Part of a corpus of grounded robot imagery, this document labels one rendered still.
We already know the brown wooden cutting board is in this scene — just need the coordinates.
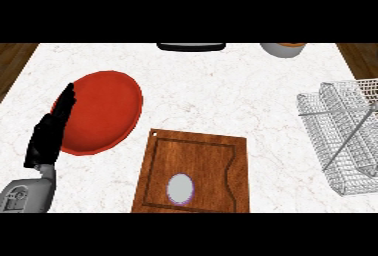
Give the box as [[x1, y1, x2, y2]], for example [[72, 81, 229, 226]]
[[130, 128, 251, 214]]

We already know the red round plate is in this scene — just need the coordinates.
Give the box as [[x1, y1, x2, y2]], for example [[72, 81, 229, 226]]
[[50, 70, 145, 157]]

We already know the pale can with purple rim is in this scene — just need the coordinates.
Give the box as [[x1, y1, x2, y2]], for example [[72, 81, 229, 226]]
[[165, 172, 196, 207]]

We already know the grey bowl with orange contents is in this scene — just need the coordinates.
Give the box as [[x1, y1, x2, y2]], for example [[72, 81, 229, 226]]
[[259, 42, 307, 59]]

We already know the white wire tiered basket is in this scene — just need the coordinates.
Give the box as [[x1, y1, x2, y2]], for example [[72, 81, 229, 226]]
[[295, 77, 378, 197]]

